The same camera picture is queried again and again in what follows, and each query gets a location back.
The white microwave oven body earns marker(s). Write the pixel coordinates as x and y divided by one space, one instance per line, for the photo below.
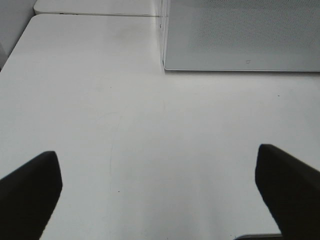
162 37

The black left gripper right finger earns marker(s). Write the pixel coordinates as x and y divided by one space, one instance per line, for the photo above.
290 189

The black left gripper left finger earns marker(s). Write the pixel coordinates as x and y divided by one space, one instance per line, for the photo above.
28 197

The white microwave door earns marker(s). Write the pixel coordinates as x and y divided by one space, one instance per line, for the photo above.
241 35

